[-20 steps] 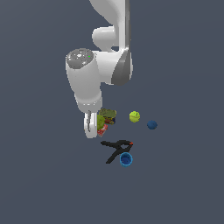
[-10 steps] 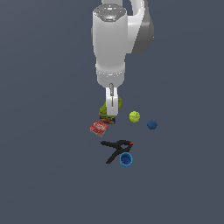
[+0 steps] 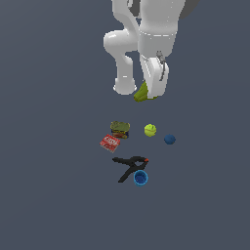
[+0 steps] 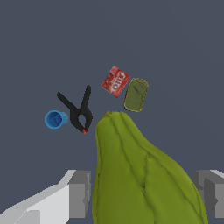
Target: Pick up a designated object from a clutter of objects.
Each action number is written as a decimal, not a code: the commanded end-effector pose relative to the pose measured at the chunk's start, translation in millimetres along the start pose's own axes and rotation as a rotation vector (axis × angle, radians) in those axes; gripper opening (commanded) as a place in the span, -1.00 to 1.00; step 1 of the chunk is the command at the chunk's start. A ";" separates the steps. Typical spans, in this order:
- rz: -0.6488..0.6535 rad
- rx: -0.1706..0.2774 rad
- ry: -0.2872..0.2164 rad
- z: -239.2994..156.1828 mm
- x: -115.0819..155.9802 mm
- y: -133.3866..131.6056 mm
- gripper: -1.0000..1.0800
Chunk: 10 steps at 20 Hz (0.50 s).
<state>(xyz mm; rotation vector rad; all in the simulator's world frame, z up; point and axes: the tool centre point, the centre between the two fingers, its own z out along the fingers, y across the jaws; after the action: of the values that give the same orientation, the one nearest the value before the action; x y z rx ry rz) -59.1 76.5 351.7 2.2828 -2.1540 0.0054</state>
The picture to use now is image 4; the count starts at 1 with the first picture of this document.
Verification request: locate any red gelatin box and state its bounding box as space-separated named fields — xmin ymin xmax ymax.
xmin=101 ymin=65 xmax=132 ymax=98

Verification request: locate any black spring clamp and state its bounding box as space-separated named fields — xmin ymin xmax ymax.
xmin=56 ymin=84 xmax=94 ymax=135

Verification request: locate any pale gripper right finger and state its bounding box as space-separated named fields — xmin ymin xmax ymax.
xmin=191 ymin=169 xmax=224 ymax=220

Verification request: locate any olive green tin can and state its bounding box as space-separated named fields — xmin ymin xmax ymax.
xmin=122 ymin=77 xmax=150 ymax=113

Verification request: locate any large green pear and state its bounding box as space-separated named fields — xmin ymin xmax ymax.
xmin=91 ymin=110 xmax=209 ymax=224

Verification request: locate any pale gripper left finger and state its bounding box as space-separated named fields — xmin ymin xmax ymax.
xmin=0 ymin=169 xmax=92 ymax=224

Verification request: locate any blue plastic cup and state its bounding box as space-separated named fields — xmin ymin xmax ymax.
xmin=44 ymin=109 xmax=70 ymax=130

